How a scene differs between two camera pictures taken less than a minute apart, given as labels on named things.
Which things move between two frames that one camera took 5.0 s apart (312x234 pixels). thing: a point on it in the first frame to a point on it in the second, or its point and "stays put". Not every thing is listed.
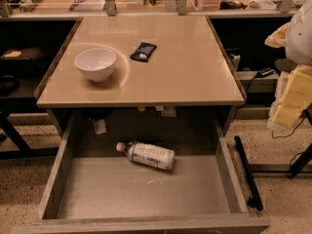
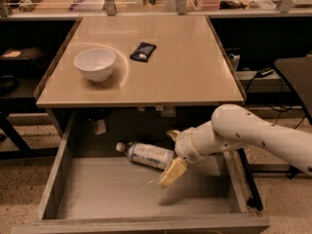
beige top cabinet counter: [188, 65] stays put
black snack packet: [144, 52] stays put
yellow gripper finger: [278, 38] to [175, 134]
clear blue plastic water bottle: [148, 154] stays put
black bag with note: [29, 53] stays put
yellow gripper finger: [296, 96] to [175, 171]
